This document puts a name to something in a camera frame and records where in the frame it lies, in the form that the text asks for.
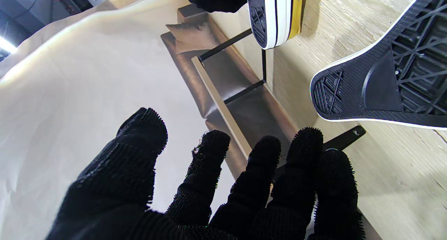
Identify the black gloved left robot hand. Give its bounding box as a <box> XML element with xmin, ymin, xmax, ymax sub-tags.
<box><xmin>45</xmin><ymin>107</ymin><xmax>366</xmax><ymax>240</ymax></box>

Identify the yellow canvas sneaker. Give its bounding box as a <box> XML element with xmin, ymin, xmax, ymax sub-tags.
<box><xmin>247</xmin><ymin>0</ymin><xmax>308</xmax><ymax>51</ymax></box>
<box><xmin>310</xmin><ymin>0</ymin><xmax>447</xmax><ymax>131</ymax></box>

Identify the small wooden black-legged table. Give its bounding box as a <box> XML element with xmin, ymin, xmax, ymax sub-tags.
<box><xmin>191</xmin><ymin>28</ymin><xmax>366</xmax><ymax>185</ymax></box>

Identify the dark brown leather sofa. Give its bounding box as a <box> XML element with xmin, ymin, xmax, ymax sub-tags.
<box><xmin>161</xmin><ymin>5</ymin><xmax>299</xmax><ymax>181</ymax></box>

